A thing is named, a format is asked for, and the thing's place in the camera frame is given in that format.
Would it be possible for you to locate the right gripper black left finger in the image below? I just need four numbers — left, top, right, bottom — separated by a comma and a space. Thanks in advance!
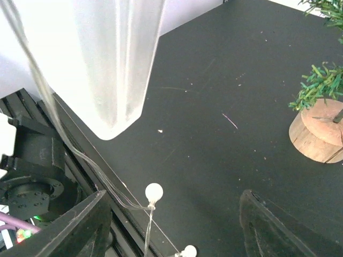
1, 190, 112, 256

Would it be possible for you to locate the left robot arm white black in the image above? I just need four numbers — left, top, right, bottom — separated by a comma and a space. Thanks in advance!
1, 114, 82, 222

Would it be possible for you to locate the fairy light string with battery box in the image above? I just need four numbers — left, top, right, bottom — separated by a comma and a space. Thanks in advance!
0, 0, 198, 257

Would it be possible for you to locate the small green christmas tree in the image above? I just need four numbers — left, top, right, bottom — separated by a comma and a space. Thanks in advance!
288, 0, 343, 164

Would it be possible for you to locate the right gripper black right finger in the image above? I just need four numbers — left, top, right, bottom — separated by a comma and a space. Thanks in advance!
240, 190, 317, 256

